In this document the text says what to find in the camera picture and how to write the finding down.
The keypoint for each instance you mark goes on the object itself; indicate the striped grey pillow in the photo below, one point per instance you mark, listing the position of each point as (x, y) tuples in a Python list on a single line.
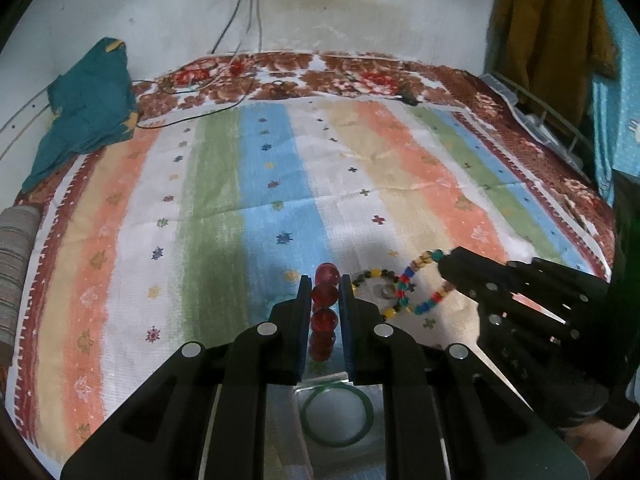
[(19, 227)]

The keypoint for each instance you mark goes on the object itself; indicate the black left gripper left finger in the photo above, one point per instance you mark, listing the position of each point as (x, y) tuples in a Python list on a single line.
[(201, 414)]

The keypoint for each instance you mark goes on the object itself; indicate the white bed frame rail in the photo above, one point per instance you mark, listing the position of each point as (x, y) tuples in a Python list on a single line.
[(545, 125)]

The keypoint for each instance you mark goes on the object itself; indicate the striped colourful bed sheet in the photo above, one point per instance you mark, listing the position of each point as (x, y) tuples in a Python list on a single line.
[(85, 346)]

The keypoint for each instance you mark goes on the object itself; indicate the green jade bangle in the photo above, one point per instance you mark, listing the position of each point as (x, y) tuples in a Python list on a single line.
[(336, 415)]

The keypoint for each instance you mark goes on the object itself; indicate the brown hanging garment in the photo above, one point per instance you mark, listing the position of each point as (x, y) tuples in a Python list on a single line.
[(552, 48)]

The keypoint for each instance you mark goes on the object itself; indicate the small black device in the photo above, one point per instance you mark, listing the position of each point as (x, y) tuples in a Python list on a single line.
[(408, 99)]

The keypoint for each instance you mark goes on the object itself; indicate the teal cloth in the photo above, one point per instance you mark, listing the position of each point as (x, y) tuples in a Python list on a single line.
[(93, 106)]

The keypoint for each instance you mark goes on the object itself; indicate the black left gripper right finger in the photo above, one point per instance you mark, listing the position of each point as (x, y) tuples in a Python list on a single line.
[(446, 414)]

